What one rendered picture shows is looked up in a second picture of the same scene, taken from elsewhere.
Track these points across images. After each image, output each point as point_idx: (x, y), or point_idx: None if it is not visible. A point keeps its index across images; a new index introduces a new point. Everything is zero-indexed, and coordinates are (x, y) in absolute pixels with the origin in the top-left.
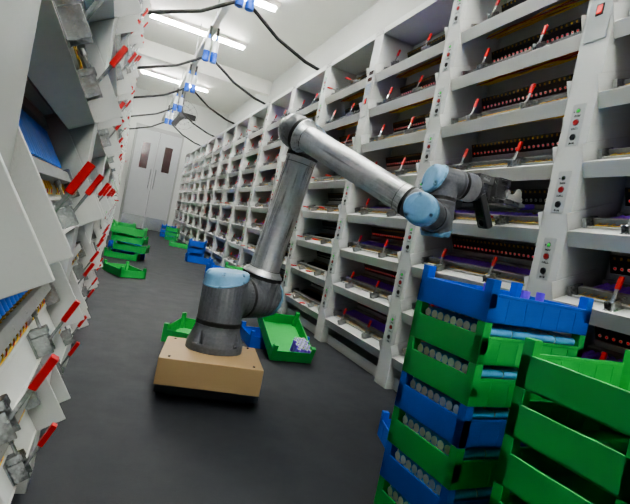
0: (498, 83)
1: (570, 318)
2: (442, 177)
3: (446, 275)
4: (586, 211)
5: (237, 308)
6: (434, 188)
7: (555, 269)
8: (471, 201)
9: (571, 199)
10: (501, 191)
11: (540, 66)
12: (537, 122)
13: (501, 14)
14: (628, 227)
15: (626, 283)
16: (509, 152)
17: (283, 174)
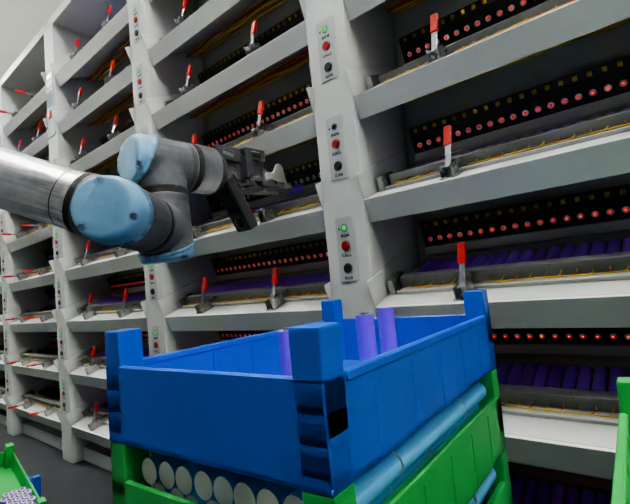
0: (213, 54)
1: (474, 346)
2: (148, 152)
3: (215, 316)
4: (376, 167)
5: None
6: (140, 175)
7: (365, 261)
8: (214, 190)
9: (354, 153)
10: (255, 169)
11: (256, 10)
12: (273, 86)
13: None
14: (450, 166)
15: (453, 254)
16: (250, 131)
17: None
